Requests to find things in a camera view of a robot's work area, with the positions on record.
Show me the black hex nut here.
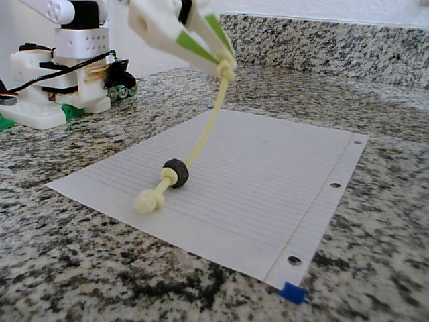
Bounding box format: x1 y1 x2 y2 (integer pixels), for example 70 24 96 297
162 158 190 189

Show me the yellow knotted cord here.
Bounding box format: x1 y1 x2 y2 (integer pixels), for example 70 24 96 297
133 53 236 215

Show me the granite backsplash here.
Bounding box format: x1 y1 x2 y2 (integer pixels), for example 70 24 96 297
217 12 429 89

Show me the lined paper sheet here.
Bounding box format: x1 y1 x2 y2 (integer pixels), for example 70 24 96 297
46 109 369 290

